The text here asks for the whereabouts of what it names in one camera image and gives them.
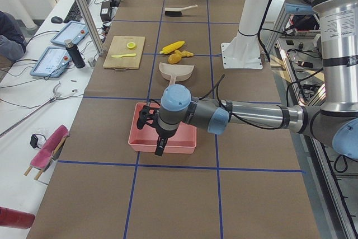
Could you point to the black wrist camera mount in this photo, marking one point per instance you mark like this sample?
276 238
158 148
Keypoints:
148 115

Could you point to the teach pendant tablet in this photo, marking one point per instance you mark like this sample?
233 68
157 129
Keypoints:
52 63
73 30

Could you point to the yellow toy knife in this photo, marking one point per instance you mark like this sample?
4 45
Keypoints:
124 55

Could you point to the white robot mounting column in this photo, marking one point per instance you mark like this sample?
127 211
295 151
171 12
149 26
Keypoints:
243 52

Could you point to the wooden cutting board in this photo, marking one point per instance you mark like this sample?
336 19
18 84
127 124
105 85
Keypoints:
118 46

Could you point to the pink plastic bin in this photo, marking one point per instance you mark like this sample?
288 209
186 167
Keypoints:
145 140

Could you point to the far teach pendant tablet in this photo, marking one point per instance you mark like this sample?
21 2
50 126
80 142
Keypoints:
73 30

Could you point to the beige plastic dustpan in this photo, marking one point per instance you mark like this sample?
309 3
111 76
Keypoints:
175 72

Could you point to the beige hand brush black bristles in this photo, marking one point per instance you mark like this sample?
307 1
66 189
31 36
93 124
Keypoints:
177 11

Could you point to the person in dark clothes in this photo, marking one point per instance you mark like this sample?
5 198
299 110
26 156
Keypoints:
13 43

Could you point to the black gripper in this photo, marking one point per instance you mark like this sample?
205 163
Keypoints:
164 133

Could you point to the pink cloth on wooden rack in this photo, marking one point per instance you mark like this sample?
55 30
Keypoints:
47 153

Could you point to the orange toy potato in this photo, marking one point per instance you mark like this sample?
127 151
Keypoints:
174 58

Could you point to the black keyboard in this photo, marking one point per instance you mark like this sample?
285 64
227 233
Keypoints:
74 14

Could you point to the black water bottle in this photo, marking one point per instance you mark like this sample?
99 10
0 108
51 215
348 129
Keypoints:
74 53

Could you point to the yellow toy lemon slice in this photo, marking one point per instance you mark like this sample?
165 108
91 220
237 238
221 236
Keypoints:
131 45

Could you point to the red cylinder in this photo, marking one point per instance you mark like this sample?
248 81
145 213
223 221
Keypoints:
16 219

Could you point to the aluminium frame post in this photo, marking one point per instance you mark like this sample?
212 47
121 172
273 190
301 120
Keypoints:
92 29

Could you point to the metal reacher grabber stick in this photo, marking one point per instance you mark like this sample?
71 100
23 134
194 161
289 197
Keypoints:
54 97

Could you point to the small black device with cable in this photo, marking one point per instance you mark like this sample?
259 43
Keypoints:
34 141

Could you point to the black power adapter box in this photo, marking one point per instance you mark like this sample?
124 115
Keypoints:
106 11

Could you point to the black computer mouse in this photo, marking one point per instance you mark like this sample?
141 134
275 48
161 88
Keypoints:
56 20

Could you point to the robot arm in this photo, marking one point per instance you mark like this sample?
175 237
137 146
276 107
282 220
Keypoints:
334 123

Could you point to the yellow toy corn cob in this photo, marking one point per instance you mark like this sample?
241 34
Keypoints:
172 47

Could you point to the near teach pendant tablet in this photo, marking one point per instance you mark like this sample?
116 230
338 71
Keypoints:
52 63

